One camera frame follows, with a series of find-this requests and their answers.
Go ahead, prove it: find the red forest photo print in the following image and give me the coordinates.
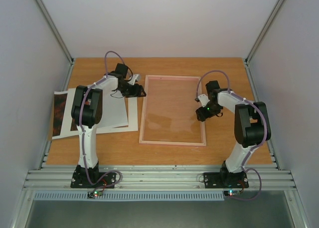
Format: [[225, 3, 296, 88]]
[[52, 88, 129, 139]]

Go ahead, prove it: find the pink picture frame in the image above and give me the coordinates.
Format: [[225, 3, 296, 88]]
[[138, 74, 208, 147]]

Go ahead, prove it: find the white mat board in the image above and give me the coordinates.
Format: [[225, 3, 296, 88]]
[[97, 92, 138, 134]]

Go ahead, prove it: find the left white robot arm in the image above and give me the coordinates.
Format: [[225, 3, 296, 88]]
[[71, 63, 147, 187]]

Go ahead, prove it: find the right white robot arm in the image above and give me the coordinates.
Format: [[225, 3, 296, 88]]
[[195, 80, 271, 188]]

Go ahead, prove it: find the right controller board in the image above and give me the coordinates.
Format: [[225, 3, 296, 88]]
[[224, 190, 242, 197]]

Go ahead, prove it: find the controller board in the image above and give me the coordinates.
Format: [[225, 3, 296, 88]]
[[224, 190, 242, 197], [87, 191, 103, 199]]

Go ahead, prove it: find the left controller board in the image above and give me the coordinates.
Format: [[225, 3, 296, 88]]
[[87, 191, 103, 199]]

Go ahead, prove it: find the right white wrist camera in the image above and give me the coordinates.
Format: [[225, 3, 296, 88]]
[[195, 94, 210, 107]]

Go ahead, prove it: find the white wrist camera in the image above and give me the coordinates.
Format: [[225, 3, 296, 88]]
[[195, 94, 210, 107], [128, 74, 141, 85]]

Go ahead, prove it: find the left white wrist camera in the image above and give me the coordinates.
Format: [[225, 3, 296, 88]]
[[128, 74, 141, 85]]

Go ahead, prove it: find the right aluminium corner post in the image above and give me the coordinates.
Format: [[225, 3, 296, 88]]
[[244, 0, 294, 64]]

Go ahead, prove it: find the aluminium corner post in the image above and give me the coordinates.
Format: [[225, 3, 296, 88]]
[[27, 0, 75, 64], [244, 0, 294, 64]]

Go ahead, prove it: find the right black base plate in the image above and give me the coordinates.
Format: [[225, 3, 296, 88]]
[[203, 172, 249, 189]]

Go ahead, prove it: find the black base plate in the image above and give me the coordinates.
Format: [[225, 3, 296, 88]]
[[203, 172, 249, 189], [70, 167, 118, 189]]

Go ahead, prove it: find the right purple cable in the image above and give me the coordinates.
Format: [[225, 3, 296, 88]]
[[194, 70, 272, 201]]

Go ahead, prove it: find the grey slotted cable duct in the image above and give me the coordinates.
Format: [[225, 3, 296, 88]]
[[33, 191, 224, 202]]

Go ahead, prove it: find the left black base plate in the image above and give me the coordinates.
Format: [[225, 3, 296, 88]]
[[70, 167, 118, 189]]

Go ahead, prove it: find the aluminium rail base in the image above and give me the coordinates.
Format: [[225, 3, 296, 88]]
[[23, 163, 296, 191]]

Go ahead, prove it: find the left aluminium corner post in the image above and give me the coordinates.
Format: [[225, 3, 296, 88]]
[[27, 0, 75, 64]]

